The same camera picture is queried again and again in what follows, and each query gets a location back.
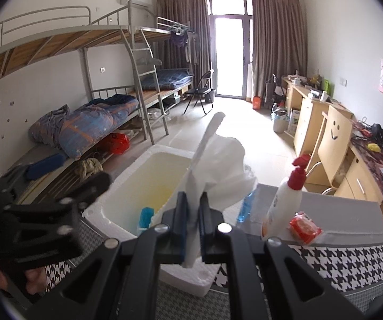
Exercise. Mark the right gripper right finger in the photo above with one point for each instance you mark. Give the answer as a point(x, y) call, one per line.
point(267, 279)

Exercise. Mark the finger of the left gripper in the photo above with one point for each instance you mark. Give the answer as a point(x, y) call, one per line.
point(15, 182)
point(85, 193)

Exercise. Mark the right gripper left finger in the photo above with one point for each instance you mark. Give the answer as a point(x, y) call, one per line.
point(119, 280)

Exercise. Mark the white tissue paper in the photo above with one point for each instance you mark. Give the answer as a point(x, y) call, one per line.
point(218, 169)

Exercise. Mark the left hand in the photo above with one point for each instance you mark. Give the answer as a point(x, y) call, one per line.
point(34, 281)

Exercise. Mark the red snack packet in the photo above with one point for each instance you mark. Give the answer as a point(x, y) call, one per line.
point(304, 229)

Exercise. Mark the red plastic bag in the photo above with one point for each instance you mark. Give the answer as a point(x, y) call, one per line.
point(115, 143)

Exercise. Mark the blue plaid quilt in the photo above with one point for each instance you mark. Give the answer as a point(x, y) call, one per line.
point(75, 132)

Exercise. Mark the white pump lotion bottle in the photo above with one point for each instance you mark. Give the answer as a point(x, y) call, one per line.
point(287, 199)

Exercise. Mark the white foam box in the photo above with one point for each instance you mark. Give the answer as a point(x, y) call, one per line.
point(149, 182)

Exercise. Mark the blue sanitizer bottle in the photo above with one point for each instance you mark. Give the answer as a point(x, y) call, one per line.
point(246, 207)

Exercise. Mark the houndstooth tablecloth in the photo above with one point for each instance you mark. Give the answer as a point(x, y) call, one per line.
point(352, 262)

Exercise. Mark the metal bunk bed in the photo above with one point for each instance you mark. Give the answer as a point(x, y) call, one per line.
point(61, 56)

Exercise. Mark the wooden desk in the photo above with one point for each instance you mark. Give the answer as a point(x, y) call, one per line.
point(363, 179)

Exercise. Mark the black folding chair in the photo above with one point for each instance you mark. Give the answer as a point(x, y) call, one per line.
point(200, 91)

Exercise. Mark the smiley wooden chair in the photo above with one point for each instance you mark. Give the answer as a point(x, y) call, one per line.
point(327, 168)

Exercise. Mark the yellow object on desk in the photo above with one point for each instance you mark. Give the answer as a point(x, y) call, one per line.
point(374, 147)

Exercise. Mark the brown left curtain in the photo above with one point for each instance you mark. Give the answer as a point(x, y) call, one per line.
point(188, 45)

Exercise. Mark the brown curtain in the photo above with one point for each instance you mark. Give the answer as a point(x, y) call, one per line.
point(188, 45)
point(280, 41)

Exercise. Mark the balcony glass door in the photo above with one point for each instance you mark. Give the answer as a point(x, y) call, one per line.
point(231, 41)

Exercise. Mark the brown right curtain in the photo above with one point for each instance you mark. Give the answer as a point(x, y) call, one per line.
point(280, 41)

